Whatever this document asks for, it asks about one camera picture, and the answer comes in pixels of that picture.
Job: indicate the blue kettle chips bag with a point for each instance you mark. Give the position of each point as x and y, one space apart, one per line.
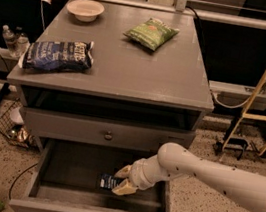
58 56

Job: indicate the round brass drawer knob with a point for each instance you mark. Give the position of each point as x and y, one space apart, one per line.
108 135

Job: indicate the black wire basket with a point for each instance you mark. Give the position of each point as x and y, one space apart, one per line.
13 129

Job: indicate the metal railing bar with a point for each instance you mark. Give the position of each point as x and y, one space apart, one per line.
202 14

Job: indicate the clear plastic water bottle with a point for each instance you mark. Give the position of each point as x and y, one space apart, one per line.
10 38

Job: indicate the green chips bag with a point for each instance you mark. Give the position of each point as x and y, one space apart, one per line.
151 34

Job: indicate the open grey lower drawer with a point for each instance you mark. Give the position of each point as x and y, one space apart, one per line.
67 179

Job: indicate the grey wooden drawer cabinet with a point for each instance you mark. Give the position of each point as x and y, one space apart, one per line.
127 82

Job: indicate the dark blue rxbar wrapper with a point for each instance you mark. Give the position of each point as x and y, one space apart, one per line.
108 181

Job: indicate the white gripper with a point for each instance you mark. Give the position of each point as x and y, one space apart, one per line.
136 172

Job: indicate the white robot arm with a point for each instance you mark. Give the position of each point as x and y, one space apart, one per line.
247 189

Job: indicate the black clamp base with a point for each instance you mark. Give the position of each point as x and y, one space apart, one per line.
238 145

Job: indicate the closed grey upper drawer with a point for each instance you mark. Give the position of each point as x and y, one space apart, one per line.
77 128

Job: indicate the white shallow bowl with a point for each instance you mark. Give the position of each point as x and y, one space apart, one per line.
85 10

